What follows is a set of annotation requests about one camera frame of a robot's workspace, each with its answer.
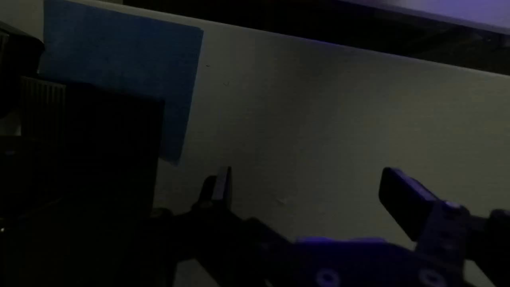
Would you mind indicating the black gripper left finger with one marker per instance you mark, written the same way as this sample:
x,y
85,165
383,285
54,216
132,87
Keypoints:
x,y
218,194

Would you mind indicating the blue mat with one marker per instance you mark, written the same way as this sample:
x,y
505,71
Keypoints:
x,y
132,65

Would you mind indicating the black coffee machine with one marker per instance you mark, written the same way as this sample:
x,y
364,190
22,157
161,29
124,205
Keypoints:
x,y
96,160

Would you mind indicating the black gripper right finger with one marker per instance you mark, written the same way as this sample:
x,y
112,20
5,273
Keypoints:
x,y
411,202

